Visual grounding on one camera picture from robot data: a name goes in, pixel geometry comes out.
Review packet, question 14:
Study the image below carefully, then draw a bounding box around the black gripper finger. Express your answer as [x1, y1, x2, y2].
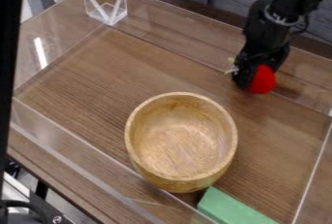
[230, 60, 258, 90]

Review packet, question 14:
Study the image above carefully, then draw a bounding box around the black vertical pole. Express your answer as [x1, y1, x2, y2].
[0, 0, 21, 198]

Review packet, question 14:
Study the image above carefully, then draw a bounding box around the wooden bowl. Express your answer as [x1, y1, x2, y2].
[124, 92, 238, 193]

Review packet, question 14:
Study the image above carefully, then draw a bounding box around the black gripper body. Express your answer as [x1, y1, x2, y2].
[234, 41, 290, 72]

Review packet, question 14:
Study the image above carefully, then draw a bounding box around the green block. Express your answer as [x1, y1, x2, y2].
[196, 186, 278, 224]

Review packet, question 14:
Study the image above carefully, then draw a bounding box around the black clamp with cable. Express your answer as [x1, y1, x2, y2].
[0, 192, 74, 224]

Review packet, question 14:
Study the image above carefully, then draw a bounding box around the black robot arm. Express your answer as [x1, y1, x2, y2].
[230, 0, 321, 94]

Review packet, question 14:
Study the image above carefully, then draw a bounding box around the red felt fruit green leaf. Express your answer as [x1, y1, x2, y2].
[227, 56, 276, 95]

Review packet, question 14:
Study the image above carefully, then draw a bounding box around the clear acrylic tray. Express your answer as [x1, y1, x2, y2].
[7, 0, 332, 224]

